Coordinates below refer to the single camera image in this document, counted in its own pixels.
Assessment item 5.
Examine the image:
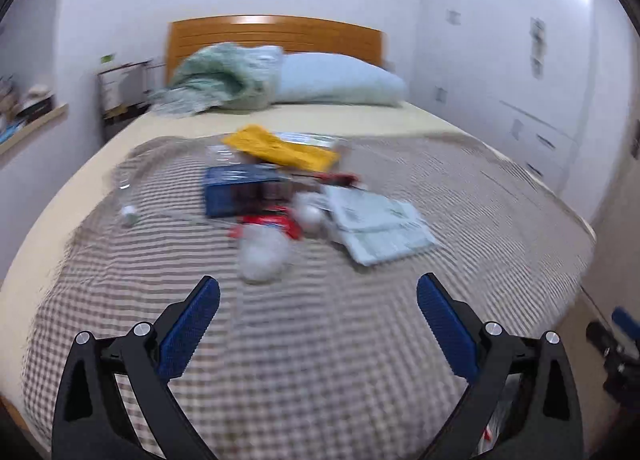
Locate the brown checked blanket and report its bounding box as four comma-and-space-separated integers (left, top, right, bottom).
22, 132, 596, 460

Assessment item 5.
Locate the green lace quilt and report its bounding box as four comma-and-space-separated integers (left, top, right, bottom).
150, 42, 286, 116

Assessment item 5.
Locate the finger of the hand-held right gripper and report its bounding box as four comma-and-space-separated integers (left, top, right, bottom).
612, 307, 640, 340
586, 321, 621, 356

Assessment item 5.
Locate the white plastic bag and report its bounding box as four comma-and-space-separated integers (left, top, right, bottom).
236, 227, 292, 285

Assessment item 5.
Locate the blue cardboard box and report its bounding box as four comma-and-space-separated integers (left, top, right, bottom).
204, 164, 293, 219

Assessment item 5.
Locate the pale grey mailer bag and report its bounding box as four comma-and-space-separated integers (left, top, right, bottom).
322, 185, 438, 267

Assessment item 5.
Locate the yellow snack packet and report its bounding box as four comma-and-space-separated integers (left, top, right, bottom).
221, 125, 341, 172

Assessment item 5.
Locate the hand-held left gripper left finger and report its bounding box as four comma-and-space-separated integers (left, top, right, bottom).
51, 276, 221, 460

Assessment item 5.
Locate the red and black wrapper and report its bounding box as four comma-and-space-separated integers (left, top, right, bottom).
295, 172, 363, 189

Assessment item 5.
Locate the clear plastic bottle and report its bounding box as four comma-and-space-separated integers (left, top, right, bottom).
107, 144, 151, 227

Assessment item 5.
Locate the black metal rack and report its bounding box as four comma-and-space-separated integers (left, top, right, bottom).
96, 59, 153, 141

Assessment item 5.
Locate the white tissue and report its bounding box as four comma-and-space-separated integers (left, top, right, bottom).
292, 192, 328, 233

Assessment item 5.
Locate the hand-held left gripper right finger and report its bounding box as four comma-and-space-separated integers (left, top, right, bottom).
416, 273, 583, 460

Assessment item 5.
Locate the white wardrobe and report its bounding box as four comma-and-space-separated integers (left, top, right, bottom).
415, 0, 601, 196

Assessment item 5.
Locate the wooden wall shelf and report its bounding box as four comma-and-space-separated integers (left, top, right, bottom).
0, 102, 68, 157

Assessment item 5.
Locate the wooden bed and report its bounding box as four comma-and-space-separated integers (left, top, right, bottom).
0, 15, 598, 460

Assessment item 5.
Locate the red snack packet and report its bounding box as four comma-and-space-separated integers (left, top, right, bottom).
230, 207, 303, 241

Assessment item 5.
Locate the light blue pillow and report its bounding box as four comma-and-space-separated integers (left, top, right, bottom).
272, 52, 408, 107

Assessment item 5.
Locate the clear plastic wrapper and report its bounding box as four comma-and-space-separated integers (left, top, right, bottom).
272, 131, 351, 151

